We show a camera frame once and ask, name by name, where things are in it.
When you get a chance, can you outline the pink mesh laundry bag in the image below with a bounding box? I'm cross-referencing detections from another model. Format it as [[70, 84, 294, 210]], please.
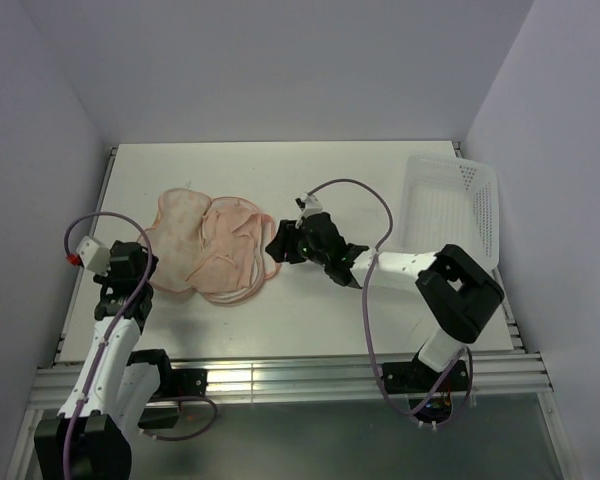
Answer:
[[139, 188, 280, 305]]

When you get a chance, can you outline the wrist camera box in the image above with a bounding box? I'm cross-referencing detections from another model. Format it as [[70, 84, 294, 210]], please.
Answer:
[[67, 235, 111, 275], [295, 194, 323, 218]]

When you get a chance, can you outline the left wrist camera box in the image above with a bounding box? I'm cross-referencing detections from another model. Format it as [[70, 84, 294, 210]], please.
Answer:
[[67, 235, 111, 275]]

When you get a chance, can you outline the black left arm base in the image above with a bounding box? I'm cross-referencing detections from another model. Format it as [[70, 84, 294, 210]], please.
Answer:
[[138, 368, 208, 431]]

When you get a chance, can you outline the aluminium frame rail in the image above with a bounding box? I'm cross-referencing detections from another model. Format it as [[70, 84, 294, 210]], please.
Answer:
[[28, 352, 554, 407]]

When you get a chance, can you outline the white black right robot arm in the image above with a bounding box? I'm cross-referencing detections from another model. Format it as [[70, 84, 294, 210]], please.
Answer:
[[265, 212, 504, 390]]

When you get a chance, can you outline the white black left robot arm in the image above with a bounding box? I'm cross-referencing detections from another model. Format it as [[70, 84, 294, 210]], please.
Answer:
[[34, 236, 175, 479]]

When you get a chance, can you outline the peach pink bra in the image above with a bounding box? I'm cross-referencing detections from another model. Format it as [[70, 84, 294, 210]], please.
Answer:
[[186, 197, 279, 303]]

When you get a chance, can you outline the white perforated plastic basket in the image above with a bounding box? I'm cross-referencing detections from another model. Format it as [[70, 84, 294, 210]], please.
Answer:
[[395, 153, 499, 272]]

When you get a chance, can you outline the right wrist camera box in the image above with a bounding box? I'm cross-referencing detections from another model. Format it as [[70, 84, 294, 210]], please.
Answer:
[[295, 194, 323, 218]]

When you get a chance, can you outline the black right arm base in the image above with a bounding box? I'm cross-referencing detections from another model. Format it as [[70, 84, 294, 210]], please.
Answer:
[[380, 359, 474, 431]]

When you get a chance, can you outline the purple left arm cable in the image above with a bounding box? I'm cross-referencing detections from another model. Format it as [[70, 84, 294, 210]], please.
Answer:
[[62, 212, 219, 480]]

